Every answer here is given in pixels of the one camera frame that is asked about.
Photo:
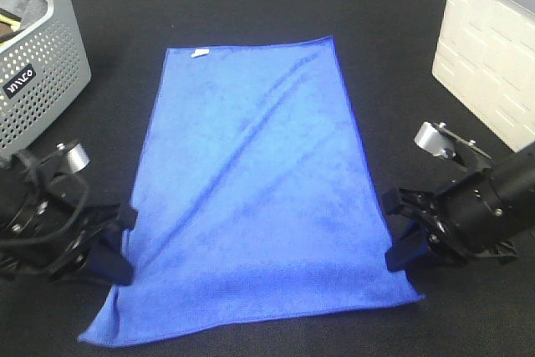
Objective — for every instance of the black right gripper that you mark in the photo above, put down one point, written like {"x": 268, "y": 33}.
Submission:
{"x": 471, "y": 219}

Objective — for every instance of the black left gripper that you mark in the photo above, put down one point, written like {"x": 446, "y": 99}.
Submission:
{"x": 49, "y": 230}

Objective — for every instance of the blue microfiber towel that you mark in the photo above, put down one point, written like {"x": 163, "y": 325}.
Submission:
{"x": 254, "y": 199}

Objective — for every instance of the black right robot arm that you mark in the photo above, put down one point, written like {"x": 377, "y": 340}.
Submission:
{"x": 524, "y": 161}

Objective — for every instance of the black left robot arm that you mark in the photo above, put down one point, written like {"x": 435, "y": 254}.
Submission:
{"x": 49, "y": 229}

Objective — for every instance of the grey perforated plastic basket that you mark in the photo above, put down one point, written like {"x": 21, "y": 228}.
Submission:
{"x": 43, "y": 69}

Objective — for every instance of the white plastic storage crate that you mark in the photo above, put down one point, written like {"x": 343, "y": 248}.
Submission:
{"x": 485, "y": 57}

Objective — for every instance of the black fabric table cover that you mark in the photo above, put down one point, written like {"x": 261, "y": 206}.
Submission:
{"x": 385, "y": 49}

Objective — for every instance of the grey cloth in basket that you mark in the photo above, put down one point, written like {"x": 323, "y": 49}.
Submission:
{"x": 25, "y": 12}

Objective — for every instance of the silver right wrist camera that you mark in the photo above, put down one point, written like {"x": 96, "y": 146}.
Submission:
{"x": 439, "y": 141}

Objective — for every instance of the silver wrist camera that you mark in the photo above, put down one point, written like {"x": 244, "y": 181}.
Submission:
{"x": 439, "y": 141}
{"x": 73, "y": 157}

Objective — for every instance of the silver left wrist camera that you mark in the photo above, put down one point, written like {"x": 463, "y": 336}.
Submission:
{"x": 73, "y": 157}

